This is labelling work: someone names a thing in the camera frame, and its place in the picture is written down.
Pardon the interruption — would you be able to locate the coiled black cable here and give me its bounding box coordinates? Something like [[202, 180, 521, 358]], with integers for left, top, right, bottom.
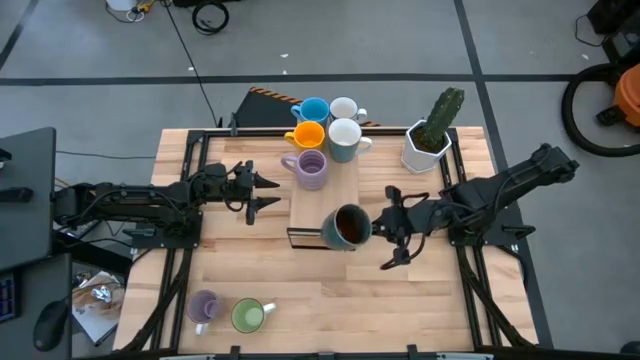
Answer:
[[191, 0, 231, 36]]

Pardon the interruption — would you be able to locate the orange shop vacuum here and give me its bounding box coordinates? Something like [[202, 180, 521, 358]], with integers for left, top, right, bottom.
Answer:
[[595, 63, 640, 127]]

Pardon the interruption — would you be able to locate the smooth lilac mug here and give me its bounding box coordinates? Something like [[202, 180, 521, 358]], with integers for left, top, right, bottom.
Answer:
[[186, 289, 224, 337]]

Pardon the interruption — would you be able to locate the small black device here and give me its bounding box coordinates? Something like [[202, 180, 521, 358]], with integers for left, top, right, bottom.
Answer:
[[0, 186, 35, 204]]

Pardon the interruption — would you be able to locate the black vacuum hose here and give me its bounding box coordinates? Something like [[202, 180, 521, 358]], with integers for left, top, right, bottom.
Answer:
[[560, 62, 640, 159]]

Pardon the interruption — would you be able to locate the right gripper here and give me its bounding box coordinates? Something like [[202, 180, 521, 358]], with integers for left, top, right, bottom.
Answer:
[[372, 185, 436, 271]]

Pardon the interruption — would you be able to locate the crumpled foil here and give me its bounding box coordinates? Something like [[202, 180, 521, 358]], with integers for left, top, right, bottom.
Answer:
[[88, 283, 114, 304]]

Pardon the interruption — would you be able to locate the small white mug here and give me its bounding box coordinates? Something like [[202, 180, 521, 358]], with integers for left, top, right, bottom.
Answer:
[[329, 96, 369, 122]]

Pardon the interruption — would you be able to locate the black panel with orange stripes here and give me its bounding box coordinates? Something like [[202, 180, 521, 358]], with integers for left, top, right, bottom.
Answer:
[[233, 86, 382, 129]]

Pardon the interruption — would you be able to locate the dark grey desk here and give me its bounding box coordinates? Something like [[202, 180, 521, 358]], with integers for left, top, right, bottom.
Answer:
[[0, 252, 75, 360]]

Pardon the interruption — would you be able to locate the black aluminium table frame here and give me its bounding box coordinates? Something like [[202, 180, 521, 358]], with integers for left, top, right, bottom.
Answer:
[[119, 127, 540, 360]]

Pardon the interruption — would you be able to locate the black equipment box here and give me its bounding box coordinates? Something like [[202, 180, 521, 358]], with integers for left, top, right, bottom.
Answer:
[[585, 0, 640, 64]]

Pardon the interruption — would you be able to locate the black computer mouse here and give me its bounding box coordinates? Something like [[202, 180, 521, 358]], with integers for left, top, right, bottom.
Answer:
[[32, 298, 71, 353]]

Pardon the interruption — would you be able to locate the orange mug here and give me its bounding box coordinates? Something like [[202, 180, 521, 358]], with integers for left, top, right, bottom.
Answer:
[[283, 120, 326, 152]]

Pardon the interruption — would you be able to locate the ribbed lilac mug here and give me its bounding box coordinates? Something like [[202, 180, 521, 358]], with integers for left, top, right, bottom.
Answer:
[[280, 148, 329, 192]]

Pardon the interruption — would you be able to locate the crumpled brown paper bag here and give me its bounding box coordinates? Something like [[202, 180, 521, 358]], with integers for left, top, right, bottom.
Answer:
[[71, 269, 127, 321]]

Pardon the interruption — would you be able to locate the green mug with white handle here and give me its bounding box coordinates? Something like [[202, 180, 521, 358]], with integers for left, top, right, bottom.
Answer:
[[230, 297, 277, 335]]

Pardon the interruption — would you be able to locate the white hexagonal planter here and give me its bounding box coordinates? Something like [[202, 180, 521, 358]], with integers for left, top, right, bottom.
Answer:
[[400, 119, 454, 175]]

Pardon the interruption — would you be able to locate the long black floor cable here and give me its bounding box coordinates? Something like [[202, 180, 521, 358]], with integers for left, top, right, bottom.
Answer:
[[162, 0, 224, 127]]

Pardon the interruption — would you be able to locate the blue mug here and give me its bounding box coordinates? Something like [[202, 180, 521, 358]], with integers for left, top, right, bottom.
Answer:
[[290, 96, 331, 126]]

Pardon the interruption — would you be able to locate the teal and brown glazed mug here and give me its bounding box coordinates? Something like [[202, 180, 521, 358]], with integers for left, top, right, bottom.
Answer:
[[319, 202, 374, 253]]

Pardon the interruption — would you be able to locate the black keyboard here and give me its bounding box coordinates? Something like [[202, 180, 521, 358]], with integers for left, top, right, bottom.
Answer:
[[0, 272, 22, 324]]

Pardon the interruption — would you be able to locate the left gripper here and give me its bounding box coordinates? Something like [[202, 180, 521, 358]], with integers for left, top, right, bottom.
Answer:
[[192, 160, 283, 226]]

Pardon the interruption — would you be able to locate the teal mug with white handle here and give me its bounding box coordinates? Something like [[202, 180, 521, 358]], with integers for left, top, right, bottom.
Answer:
[[327, 118, 374, 164]]

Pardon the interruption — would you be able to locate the green cactus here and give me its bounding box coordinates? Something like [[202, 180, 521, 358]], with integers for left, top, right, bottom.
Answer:
[[418, 87, 466, 152]]

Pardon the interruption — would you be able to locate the wooden shelf with black frame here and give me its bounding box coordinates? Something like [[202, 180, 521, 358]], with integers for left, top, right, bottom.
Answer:
[[287, 149, 363, 252]]

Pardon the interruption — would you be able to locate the white paper sheet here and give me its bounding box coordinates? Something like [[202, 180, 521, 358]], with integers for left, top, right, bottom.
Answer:
[[72, 299, 124, 348]]

